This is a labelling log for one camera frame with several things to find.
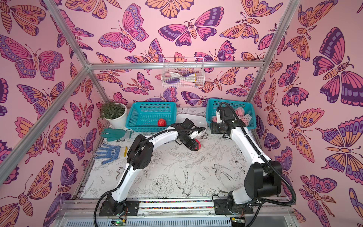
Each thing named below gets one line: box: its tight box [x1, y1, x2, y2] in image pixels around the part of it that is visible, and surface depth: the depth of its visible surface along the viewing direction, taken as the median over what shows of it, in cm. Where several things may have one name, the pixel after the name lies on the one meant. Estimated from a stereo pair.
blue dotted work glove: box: [93, 143, 121, 165], surface depth 97 cm
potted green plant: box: [99, 101, 128, 130], surface depth 99 cm
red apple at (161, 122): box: [157, 118, 167, 127], surface depth 105 cm
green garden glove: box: [101, 128, 127, 142], surface depth 107 cm
